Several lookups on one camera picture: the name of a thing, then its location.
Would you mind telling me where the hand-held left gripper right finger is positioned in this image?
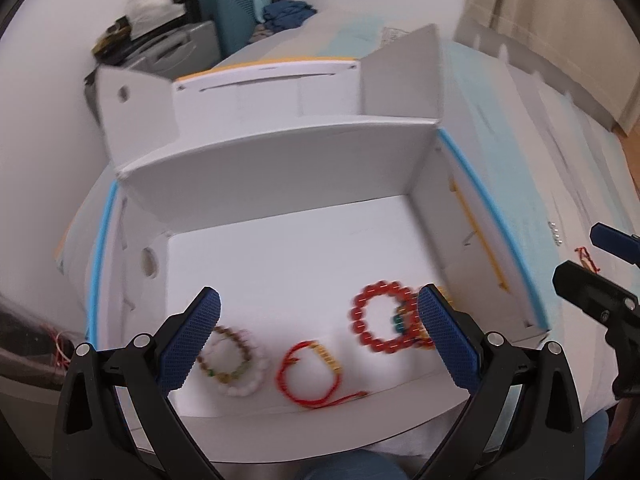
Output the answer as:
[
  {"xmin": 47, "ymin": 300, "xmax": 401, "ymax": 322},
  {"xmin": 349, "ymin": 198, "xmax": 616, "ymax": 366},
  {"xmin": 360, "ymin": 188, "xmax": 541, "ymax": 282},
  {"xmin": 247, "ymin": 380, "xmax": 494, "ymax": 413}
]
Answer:
[{"xmin": 417, "ymin": 284, "xmax": 587, "ymax": 480}]

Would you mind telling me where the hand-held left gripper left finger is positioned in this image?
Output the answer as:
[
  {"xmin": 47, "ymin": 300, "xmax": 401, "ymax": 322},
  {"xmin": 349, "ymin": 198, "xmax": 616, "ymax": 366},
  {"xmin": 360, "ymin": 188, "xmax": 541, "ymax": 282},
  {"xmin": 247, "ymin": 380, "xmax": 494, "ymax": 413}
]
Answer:
[{"xmin": 52, "ymin": 286, "xmax": 222, "ymax": 480}]

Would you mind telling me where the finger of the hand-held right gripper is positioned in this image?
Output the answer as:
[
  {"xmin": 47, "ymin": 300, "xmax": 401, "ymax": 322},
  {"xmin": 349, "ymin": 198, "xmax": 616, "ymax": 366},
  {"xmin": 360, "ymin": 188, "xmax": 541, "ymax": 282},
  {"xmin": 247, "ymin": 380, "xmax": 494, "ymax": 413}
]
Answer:
[
  {"xmin": 590, "ymin": 223, "xmax": 640, "ymax": 262},
  {"xmin": 552, "ymin": 260, "xmax": 640, "ymax": 318}
]

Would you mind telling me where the brown green bead bracelet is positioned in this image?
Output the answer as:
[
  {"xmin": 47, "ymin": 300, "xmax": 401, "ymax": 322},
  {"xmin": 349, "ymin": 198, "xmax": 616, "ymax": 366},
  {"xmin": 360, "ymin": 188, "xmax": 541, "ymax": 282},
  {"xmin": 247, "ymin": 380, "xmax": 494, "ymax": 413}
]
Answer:
[{"xmin": 198, "ymin": 326, "xmax": 253, "ymax": 385}]

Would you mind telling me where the multicolour glass bead bracelet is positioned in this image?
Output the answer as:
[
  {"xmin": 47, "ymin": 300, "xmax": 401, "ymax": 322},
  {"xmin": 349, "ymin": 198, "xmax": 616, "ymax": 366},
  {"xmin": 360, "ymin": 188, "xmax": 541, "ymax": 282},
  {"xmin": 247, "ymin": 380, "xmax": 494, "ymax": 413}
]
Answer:
[{"xmin": 391, "ymin": 305, "xmax": 437, "ymax": 350}]

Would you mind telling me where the white pink bead bracelet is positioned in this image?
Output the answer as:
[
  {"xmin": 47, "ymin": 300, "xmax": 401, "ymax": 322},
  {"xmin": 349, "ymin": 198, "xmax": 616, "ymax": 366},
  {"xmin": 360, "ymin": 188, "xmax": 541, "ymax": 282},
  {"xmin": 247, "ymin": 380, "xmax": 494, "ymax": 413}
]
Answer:
[{"xmin": 206, "ymin": 329, "xmax": 271, "ymax": 397}]

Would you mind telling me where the red cord gold bead bracelet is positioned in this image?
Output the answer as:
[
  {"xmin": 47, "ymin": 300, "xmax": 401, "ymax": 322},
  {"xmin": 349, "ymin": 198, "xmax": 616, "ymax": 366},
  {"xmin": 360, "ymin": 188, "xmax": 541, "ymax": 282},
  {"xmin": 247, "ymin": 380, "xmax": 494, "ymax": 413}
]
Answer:
[{"xmin": 277, "ymin": 340, "xmax": 372, "ymax": 410}]

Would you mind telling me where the yellow and white cardboard box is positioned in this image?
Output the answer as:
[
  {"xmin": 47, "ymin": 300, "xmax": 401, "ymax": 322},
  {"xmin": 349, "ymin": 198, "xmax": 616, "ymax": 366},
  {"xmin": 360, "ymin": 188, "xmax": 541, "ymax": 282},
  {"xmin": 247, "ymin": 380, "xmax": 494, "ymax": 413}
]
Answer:
[{"xmin": 55, "ymin": 24, "xmax": 552, "ymax": 453}]

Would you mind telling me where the beige curtain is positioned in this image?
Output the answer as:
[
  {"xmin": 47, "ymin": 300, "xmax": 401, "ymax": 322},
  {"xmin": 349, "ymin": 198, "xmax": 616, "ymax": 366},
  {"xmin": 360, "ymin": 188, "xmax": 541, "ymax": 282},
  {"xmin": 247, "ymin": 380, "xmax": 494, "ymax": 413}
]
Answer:
[{"xmin": 452, "ymin": 0, "xmax": 640, "ymax": 137}]

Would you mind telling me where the grey suitcase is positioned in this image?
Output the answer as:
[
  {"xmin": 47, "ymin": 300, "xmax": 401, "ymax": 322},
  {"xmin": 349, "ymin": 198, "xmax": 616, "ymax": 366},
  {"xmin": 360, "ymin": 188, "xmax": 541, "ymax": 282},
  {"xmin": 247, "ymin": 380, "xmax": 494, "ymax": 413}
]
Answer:
[{"xmin": 117, "ymin": 20, "xmax": 222, "ymax": 81}]

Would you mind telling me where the teal suitcase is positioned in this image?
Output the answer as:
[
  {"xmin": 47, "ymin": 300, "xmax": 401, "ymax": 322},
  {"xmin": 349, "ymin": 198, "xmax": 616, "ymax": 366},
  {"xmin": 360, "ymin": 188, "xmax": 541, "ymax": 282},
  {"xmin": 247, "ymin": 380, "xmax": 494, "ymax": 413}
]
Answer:
[{"xmin": 196, "ymin": 0, "xmax": 273, "ymax": 59}]

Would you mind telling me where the white plastic bag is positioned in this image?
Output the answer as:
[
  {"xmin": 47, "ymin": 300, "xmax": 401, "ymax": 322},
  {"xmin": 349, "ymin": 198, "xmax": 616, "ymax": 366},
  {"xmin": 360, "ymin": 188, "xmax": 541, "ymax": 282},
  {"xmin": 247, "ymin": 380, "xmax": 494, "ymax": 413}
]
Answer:
[{"xmin": 124, "ymin": 0, "xmax": 187, "ymax": 37}]

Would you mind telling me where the blue clothes pile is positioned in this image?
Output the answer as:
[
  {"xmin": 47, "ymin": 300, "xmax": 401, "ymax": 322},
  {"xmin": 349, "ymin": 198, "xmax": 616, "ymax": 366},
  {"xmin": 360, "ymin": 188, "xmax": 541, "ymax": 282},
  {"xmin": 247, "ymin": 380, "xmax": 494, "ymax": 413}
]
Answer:
[{"xmin": 261, "ymin": 0, "xmax": 317, "ymax": 37}]

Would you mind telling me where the thin red cord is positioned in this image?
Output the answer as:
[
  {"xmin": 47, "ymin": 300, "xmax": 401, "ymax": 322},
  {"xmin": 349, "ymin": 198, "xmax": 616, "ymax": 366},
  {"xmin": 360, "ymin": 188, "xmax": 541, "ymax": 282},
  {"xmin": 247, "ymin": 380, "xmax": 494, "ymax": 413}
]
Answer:
[{"xmin": 574, "ymin": 246, "xmax": 601, "ymax": 275}]

